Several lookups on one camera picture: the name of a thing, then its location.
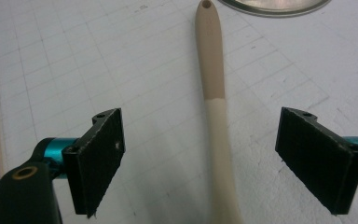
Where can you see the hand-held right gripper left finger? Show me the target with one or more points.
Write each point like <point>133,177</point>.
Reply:
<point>98,161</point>

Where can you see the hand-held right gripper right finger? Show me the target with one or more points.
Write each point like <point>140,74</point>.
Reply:
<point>317,158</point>

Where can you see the beige slotted spatula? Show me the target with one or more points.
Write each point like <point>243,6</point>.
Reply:
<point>214,77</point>

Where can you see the white grid paper mat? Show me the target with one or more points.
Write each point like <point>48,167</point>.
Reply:
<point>152,77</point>

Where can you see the metal utensil stand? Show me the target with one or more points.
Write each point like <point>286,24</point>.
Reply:
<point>276,6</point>

